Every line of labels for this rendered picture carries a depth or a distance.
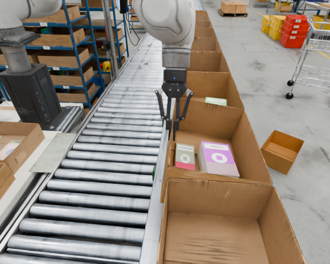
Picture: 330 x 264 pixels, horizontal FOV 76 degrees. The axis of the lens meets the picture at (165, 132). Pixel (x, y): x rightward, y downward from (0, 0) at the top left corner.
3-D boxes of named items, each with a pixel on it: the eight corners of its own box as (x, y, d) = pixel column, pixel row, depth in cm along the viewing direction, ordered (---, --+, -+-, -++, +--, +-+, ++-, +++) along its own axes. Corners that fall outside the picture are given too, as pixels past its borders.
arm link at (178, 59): (163, 50, 70) (162, 68, 72) (160, 47, 61) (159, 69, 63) (190, 51, 69) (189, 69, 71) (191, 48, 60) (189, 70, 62)
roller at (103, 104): (101, 106, 157) (100, 100, 154) (171, 110, 153) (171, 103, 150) (99, 110, 153) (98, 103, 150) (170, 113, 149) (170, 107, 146)
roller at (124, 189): (51, 183, 100) (47, 176, 97) (159, 191, 96) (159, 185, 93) (45, 191, 96) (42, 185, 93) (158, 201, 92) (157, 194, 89)
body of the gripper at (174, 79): (188, 69, 70) (186, 97, 73) (163, 68, 71) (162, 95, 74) (188, 69, 63) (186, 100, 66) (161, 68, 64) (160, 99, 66)
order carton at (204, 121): (168, 128, 97) (175, 96, 87) (231, 140, 98) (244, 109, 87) (158, 202, 66) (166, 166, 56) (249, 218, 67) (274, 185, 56)
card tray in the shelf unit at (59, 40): (32, 44, 202) (28, 33, 196) (50, 36, 226) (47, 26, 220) (71, 46, 197) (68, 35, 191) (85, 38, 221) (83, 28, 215)
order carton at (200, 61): (180, 73, 161) (181, 50, 151) (219, 74, 159) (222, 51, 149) (177, 97, 130) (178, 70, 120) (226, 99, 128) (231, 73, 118)
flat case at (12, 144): (-13, 167, 101) (-15, 165, 100) (12, 141, 116) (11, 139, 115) (14, 168, 100) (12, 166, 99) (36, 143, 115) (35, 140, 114)
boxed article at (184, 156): (173, 175, 75) (174, 172, 74) (175, 145, 88) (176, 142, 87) (194, 178, 76) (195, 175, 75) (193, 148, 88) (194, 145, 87)
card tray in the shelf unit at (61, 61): (40, 65, 213) (36, 55, 207) (54, 56, 237) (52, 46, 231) (78, 66, 210) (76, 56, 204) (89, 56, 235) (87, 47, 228)
